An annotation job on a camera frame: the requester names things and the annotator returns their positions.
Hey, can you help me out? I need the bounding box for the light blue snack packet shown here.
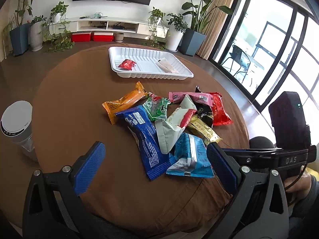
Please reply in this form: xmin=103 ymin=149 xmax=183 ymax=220
xmin=166 ymin=133 xmax=214 ymax=178

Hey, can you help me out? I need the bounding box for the gold snack packet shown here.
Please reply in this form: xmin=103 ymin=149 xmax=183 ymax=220
xmin=188 ymin=119 xmax=222 ymax=146

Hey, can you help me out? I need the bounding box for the blue roll cake packet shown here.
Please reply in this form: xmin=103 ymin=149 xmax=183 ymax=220
xmin=116 ymin=105 xmax=176 ymax=180

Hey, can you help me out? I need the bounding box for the white and red snack packet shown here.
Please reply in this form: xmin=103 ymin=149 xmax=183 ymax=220
xmin=155 ymin=95 xmax=197 ymax=154

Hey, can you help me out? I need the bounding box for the person's right forearm sleeve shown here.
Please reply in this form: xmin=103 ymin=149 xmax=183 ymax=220
xmin=284 ymin=172 xmax=318 ymax=238

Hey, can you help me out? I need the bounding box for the person's right hand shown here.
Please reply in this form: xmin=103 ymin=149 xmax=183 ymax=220
xmin=284 ymin=165 xmax=312 ymax=194

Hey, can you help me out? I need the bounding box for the grey office chair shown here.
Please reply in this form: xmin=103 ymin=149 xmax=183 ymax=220
xmin=249 ymin=136 xmax=275 ymax=149

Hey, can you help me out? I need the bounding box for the large red snack bag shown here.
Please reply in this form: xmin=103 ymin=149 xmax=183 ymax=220
xmin=209 ymin=92 xmax=233 ymax=126

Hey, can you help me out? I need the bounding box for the black snack packet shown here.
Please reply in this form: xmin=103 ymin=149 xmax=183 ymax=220
xmin=195 ymin=96 xmax=214 ymax=128

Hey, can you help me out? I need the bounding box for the black balcony chair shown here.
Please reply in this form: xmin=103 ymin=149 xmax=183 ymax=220
xmin=221 ymin=45 xmax=251 ymax=83

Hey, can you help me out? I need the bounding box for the orange snack bar wrapper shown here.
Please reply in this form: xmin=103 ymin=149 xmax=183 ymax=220
xmin=102 ymin=81 xmax=147 ymax=125

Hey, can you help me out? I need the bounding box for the green snack packet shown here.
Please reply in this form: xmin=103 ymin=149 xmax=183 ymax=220
xmin=142 ymin=92 xmax=171 ymax=121

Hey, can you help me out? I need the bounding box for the large plant blue pot right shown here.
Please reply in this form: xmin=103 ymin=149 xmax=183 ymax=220
xmin=180 ymin=0 xmax=232 ymax=56

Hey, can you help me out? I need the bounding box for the pale pink snack packet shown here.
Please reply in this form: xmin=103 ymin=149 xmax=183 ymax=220
xmin=155 ymin=58 xmax=179 ymax=74

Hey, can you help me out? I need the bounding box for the plant in white pot right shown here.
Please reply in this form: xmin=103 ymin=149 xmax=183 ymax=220
xmin=165 ymin=13 xmax=188 ymax=52

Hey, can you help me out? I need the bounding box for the beige curtain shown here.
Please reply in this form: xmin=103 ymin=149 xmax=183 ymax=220
xmin=197 ymin=0 xmax=234 ymax=60

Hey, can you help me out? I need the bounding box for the small red snack packet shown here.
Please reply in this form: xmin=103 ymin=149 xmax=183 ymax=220
xmin=118 ymin=59 xmax=136 ymax=71

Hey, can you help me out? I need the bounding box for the white plastic tray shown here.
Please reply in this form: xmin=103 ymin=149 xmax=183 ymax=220
xmin=109 ymin=46 xmax=194 ymax=80

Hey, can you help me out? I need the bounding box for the trailing plant on console right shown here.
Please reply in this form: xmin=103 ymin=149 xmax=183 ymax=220
xmin=148 ymin=7 xmax=165 ymax=50

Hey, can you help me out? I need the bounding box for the trailing plant on console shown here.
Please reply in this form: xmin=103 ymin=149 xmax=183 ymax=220
xmin=148 ymin=7 xmax=165 ymax=50
xmin=43 ymin=1 xmax=74 ymax=52

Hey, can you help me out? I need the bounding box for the left red storage box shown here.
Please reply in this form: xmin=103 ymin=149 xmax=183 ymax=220
xmin=71 ymin=32 xmax=91 ymax=43

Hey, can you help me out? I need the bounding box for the red storage box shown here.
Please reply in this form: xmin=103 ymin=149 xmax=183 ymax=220
xmin=93 ymin=32 xmax=114 ymax=42
xmin=71 ymin=32 xmax=91 ymax=43

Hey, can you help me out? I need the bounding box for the tall plant blue pot left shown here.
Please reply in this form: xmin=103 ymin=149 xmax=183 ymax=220
xmin=3 ymin=0 xmax=33 ymax=56

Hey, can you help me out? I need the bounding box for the plant in white ribbed pot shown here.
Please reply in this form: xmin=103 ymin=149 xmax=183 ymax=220
xmin=29 ymin=15 xmax=46 ymax=52

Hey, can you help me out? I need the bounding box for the right red storage box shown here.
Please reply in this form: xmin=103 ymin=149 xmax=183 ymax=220
xmin=93 ymin=32 xmax=114 ymax=42

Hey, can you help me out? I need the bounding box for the trailing plant on console left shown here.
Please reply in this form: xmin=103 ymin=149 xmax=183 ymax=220
xmin=43 ymin=1 xmax=74 ymax=52

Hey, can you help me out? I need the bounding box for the white tv console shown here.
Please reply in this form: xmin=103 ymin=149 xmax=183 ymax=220
xmin=49 ymin=16 xmax=170 ymax=41

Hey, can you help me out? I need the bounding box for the small brown pot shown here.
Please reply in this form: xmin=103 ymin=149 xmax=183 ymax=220
xmin=114 ymin=32 xmax=124 ymax=43

